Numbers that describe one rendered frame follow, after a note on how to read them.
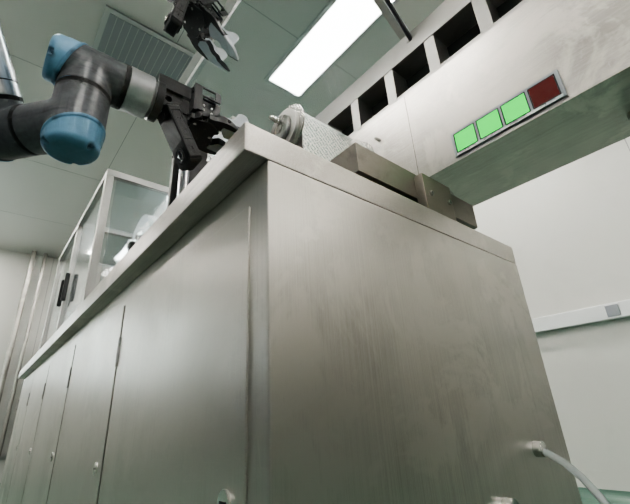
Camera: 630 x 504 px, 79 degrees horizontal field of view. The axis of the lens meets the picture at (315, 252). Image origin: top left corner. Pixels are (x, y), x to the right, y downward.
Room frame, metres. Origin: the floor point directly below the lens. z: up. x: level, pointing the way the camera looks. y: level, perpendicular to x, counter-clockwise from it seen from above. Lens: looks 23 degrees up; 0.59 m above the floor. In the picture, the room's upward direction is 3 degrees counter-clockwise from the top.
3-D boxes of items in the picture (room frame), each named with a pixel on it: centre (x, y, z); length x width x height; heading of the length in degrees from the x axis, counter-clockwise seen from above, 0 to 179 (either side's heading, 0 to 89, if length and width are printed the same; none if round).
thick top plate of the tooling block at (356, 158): (0.74, -0.18, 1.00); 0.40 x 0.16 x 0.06; 131
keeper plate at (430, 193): (0.68, -0.25, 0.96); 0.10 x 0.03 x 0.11; 131
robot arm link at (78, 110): (0.45, 0.36, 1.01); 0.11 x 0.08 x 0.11; 81
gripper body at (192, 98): (0.55, 0.22, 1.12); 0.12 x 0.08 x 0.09; 131
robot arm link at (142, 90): (0.50, 0.29, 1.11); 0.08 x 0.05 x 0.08; 41
